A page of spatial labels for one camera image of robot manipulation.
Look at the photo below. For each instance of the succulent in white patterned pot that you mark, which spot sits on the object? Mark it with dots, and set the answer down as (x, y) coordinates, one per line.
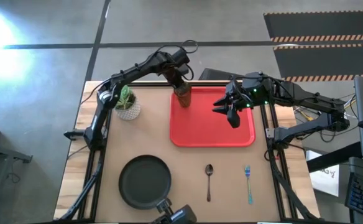
(128, 110)

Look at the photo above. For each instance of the dark metal spoon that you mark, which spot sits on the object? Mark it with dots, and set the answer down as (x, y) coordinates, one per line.
(209, 169)

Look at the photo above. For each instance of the black aluminium table frame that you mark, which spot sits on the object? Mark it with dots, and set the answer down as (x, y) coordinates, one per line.
(98, 180)

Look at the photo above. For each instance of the tan table mat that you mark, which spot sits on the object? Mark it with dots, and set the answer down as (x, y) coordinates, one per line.
(156, 137)

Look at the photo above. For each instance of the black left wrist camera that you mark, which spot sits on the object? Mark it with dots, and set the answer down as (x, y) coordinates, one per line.
(181, 56)

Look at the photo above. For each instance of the iridescent blue fork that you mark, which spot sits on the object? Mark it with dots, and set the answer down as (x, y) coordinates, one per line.
(247, 170)

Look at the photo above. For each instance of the white paper bag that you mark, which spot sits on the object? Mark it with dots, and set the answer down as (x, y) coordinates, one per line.
(324, 180)

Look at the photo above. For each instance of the black desk beam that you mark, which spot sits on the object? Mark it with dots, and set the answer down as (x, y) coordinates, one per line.
(333, 158)

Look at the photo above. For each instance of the black hazard-striped floor mat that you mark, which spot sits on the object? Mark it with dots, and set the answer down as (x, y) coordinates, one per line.
(324, 60)
(321, 23)

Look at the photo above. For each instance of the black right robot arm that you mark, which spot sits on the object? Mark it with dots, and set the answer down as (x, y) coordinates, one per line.
(309, 99)

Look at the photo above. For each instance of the black round plate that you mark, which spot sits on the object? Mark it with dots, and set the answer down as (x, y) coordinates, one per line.
(144, 182)

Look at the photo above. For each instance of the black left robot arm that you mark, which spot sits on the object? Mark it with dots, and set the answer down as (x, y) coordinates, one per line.
(131, 73)

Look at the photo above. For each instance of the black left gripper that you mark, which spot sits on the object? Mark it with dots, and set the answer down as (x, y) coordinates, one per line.
(169, 62)

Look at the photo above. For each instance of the black box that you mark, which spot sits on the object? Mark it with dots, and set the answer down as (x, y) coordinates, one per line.
(214, 74)

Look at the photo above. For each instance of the red plastic tray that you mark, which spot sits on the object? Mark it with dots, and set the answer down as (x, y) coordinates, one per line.
(200, 130)

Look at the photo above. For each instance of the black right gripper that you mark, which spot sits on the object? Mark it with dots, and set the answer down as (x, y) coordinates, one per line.
(256, 90)

